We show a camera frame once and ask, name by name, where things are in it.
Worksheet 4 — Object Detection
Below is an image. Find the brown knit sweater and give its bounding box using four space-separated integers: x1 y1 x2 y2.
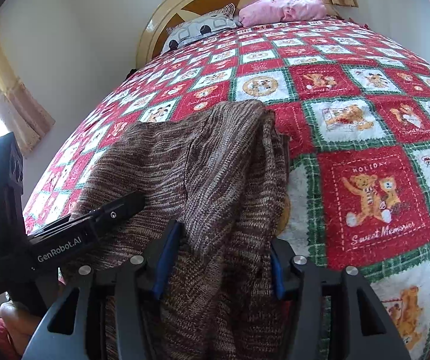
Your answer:
61 100 288 359

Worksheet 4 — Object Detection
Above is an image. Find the left hand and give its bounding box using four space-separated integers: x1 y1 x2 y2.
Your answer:
0 301 41 355

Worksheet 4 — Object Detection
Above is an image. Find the yellow curtain left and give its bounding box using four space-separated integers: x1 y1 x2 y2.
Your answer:
0 42 55 157

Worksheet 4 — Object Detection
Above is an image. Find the red teddy bear quilt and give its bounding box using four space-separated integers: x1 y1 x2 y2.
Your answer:
24 19 430 359

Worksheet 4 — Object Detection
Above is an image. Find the grey patterned pillow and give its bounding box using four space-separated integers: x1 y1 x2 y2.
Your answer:
160 2 239 55

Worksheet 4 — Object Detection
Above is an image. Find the pink pillow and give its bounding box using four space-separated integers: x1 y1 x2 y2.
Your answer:
239 0 328 27

